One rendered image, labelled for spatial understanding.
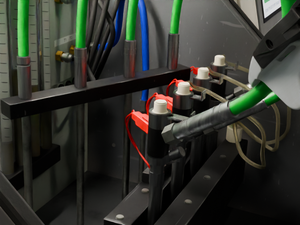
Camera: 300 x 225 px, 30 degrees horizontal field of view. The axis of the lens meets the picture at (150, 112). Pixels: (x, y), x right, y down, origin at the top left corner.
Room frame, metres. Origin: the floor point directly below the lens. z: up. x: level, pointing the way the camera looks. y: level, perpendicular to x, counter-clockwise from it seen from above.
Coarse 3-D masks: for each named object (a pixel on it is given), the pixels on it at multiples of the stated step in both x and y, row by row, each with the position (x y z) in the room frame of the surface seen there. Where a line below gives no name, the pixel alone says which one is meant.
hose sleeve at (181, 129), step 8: (224, 104) 0.51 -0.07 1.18; (208, 112) 0.52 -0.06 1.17; (216, 112) 0.51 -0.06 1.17; (224, 112) 0.51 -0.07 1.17; (184, 120) 0.54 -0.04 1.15; (192, 120) 0.53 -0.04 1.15; (200, 120) 0.52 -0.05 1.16; (208, 120) 0.52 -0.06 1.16; (216, 120) 0.51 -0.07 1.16; (224, 120) 0.51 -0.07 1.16; (176, 128) 0.54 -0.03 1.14; (184, 128) 0.53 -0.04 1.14; (192, 128) 0.53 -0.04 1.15; (200, 128) 0.52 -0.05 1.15; (208, 128) 0.52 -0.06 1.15; (176, 136) 0.54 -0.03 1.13; (184, 136) 0.54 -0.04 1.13
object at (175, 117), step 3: (171, 114) 0.64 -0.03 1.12; (174, 114) 0.64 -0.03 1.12; (168, 117) 0.63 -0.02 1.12; (171, 117) 0.63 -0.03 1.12; (174, 117) 0.63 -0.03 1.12; (177, 117) 0.63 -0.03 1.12; (180, 117) 0.63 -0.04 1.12; (183, 117) 0.63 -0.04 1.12; (186, 117) 0.63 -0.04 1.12; (177, 120) 0.62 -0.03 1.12; (180, 120) 0.62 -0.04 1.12
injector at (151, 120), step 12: (156, 120) 0.63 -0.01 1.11; (168, 120) 0.63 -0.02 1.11; (156, 132) 0.63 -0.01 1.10; (156, 144) 0.63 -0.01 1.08; (168, 144) 0.63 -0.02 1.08; (156, 156) 0.63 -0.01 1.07; (168, 156) 0.63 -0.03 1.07; (180, 156) 0.62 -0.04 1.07; (156, 168) 0.63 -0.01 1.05; (156, 180) 0.63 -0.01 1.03; (156, 192) 0.63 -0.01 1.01; (156, 204) 0.63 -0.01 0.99; (156, 216) 0.63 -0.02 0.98
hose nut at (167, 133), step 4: (172, 124) 0.55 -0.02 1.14; (164, 128) 0.56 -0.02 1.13; (168, 128) 0.55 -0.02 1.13; (172, 128) 0.55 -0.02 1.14; (164, 132) 0.55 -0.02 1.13; (168, 132) 0.55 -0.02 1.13; (172, 132) 0.55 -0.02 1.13; (164, 136) 0.55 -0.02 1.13; (168, 136) 0.55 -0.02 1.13; (172, 136) 0.54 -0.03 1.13; (164, 140) 0.55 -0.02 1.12; (168, 140) 0.55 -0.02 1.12; (172, 140) 0.54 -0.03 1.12; (176, 140) 0.54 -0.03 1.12; (180, 140) 0.55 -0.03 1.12; (172, 144) 0.55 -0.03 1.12
